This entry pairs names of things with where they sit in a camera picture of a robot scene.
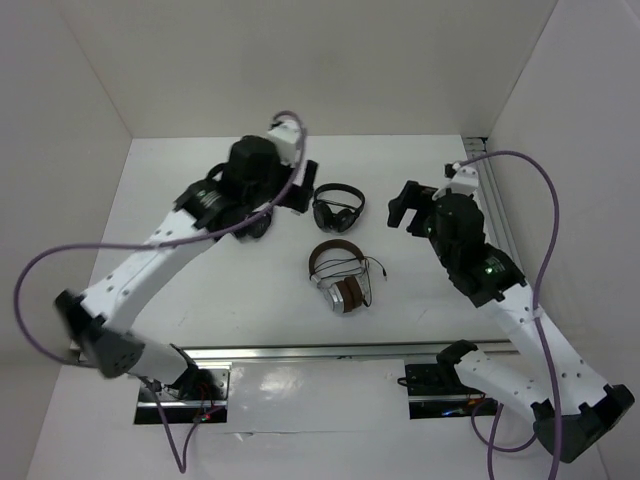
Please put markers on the left black folded headphones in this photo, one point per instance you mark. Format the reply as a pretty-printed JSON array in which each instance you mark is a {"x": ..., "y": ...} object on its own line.
[{"x": 256, "y": 230}]

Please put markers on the right black folded headphones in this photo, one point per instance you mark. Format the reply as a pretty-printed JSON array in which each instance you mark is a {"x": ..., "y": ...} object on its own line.
[{"x": 331, "y": 216}]

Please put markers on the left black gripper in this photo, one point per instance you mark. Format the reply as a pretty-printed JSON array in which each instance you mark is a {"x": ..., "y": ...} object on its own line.
[{"x": 299, "y": 196}]

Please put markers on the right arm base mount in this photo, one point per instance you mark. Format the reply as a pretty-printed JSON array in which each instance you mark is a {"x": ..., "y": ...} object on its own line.
[{"x": 434, "y": 394}]

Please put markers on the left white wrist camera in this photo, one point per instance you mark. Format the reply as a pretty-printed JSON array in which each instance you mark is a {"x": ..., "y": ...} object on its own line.
[{"x": 289, "y": 139}]

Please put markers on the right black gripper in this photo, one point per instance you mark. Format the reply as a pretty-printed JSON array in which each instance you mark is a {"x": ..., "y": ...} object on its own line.
[{"x": 408, "y": 199}]

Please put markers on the aluminium front rail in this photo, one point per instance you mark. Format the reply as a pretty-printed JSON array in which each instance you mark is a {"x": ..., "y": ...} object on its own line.
[{"x": 403, "y": 350}]

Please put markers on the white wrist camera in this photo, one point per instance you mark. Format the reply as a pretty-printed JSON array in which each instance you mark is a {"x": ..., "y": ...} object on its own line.
[
  {"x": 289, "y": 139},
  {"x": 461, "y": 179}
]

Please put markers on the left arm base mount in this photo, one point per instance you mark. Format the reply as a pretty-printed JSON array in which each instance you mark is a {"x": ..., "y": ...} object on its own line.
[{"x": 206, "y": 402}]

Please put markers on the black folded headphones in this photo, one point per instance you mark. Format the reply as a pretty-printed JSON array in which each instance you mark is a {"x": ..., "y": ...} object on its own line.
[
  {"x": 256, "y": 230},
  {"x": 331, "y": 216}
]

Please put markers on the aluminium side rail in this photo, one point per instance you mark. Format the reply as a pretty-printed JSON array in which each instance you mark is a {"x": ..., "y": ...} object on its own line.
[{"x": 497, "y": 225}]

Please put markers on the brown silver headphones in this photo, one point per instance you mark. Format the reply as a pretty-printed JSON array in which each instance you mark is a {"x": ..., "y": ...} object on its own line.
[{"x": 349, "y": 291}]

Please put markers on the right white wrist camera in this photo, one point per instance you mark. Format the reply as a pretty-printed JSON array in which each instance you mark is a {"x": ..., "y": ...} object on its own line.
[{"x": 461, "y": 179}]

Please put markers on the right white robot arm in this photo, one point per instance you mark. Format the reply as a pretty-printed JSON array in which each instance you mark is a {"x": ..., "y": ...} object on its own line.
[{"x": 569, "y": 405}]

